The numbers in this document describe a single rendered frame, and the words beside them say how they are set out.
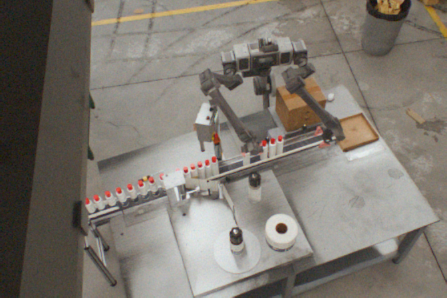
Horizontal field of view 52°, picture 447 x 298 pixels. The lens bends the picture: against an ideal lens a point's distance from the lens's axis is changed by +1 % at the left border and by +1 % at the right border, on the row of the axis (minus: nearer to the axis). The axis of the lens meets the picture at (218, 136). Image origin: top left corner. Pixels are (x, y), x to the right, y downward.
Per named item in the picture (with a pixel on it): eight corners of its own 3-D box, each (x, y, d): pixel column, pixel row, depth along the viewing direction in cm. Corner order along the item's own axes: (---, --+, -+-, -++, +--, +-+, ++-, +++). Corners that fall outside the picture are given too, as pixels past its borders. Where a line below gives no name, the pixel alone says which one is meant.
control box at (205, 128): (197, 140, 299) (194, 122, 284) (205, 120, 308) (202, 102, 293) (212, 143, 297) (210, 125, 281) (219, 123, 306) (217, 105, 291)
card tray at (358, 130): (342, 151, 341) (343, 148, 338) (326, 126, 356) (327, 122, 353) (378, 140, 346) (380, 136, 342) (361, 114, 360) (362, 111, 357)
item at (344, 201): (135, 334, 275) (134, 333, 273) (97, 163, 350) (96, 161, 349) (439, 221, 306) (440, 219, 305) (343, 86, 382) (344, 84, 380)
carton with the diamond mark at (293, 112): (286, 132, 352) (289, 110, 330) (275, 110, 366) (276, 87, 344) (322, 121, 356) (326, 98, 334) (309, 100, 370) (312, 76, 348)
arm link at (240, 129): (215, 76, 273) (201, 85, 278) (212, 78, 268) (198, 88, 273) (255, 133, 280) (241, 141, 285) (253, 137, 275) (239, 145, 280)
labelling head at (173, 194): (171, 208, 315) (165, 190, 295) (166, 193, 323) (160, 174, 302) (190, 202, 317) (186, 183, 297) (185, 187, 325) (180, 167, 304)
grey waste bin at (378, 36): (364, 62, 508) (376, 17, 458) (352, 36, 533) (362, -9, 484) (401, 56, 510) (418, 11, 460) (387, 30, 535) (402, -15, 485)
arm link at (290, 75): (289, 63, 272) (276, 73, 277) (301, 82, 271) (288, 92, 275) (311, 62, 311) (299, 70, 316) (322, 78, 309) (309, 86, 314)
